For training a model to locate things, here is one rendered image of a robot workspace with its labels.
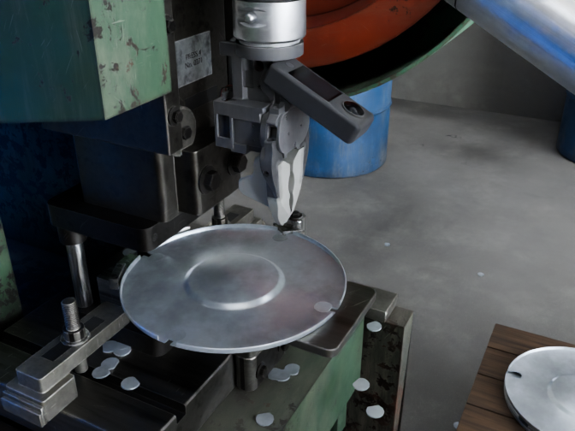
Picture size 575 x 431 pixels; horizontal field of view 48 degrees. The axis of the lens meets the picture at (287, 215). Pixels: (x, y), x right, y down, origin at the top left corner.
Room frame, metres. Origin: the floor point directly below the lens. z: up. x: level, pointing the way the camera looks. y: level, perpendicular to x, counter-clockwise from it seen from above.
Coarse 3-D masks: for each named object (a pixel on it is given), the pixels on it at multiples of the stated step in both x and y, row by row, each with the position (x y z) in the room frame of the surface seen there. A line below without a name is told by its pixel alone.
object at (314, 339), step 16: (352, 288) 0.68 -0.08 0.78; (368, 288) 0.68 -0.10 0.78; (352, 304) 0.65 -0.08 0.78; (368, 304) 0.65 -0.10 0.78; (336, 320) 0.61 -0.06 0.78; (352, 320) 0.61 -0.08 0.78; (304, 336) 0.58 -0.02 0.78; (320, 336) 0.58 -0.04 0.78; (336, 336) 0.58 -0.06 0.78; (256, 352) 0.64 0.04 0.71; (272, 352) 0.68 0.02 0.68; (320, 352) 0.56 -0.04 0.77; (336, 352) 0.56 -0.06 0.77; (240, 368) 0.64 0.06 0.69; (256, 368) 0.64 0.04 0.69; (272, 368) 0.68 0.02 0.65; (240, 384) 0.64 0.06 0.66; (256, 384) 0.64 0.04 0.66
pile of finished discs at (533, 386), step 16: (528, 352) 1.05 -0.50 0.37; (544, 352) 1.05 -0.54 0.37; (560, 352) 1.05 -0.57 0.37; (512, 368) 1.00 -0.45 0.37; (528, 368) 1.00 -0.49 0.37; (544, 368) 1.00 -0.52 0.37; (560, 368) 1.00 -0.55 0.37; (512, 384) 0.95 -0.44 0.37; (528, 384) 0.95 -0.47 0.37; (544, 384) 0.95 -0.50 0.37; (560, 384) 0.95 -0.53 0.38; (512, 400) 0.91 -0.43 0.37; (528, 400) 0.91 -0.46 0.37; (544, 400) 0.91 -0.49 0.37; (560, 400) 0.90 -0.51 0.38; (528, 416) 0.87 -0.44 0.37; (544, 416) 0.87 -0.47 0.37; (560, 416) 0.87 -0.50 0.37
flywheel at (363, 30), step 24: (312, 0) 1.05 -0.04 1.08; (336, 0) 1.03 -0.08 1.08; (360, 0) 1.01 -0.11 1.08; (384, 0) 0.96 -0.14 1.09; (408, 0) 0.94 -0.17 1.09; (432, 0) 0.93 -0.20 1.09; (312, 24) 1.02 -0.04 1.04; (336, 24) 0.99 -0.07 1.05; (360, 24) 0.98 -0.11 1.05; (384, 24) 0.96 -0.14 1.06; (408, 24) 0.94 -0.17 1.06; (312, 48) 1.01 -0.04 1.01; (336, 48) 0.99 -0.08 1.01; (360, 48) 0.98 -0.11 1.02
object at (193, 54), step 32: (192, 0) 0.72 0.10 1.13; (192, 32) 0.72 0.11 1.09; (224, 32) 0.78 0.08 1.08; (192, 64) 0.71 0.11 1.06; (224, 64) 0.77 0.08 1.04; (192, 96) 0.71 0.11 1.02; (192, 128) 0.69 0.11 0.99; (96, 160) 0.69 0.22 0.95; (128, 160) 0.67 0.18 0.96; (160, 160) 0.65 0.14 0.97; (192, 160) 0.66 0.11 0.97; (224, 160) 0.71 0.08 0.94; (96, 192) 0.70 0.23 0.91; (128, 192) 0.67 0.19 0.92; (160, 192) 0.65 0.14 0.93; (192, 192) 0.66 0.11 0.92; (224, 192) 0.71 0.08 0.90
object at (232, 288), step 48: (192, 240) 0.80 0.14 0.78; (240, 240) 0.80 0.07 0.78; (288, 240) 0.80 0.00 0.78; (144, 288) 0.68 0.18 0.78; (192, 288) 0.67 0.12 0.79; (240, 288) 0.67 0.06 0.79; (288, 288) 0.68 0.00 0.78; (336, 288) 0.68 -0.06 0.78; (192, 336) 0.58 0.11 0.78; (240, 336) 0.58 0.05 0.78; (288, 336) 0.58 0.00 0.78
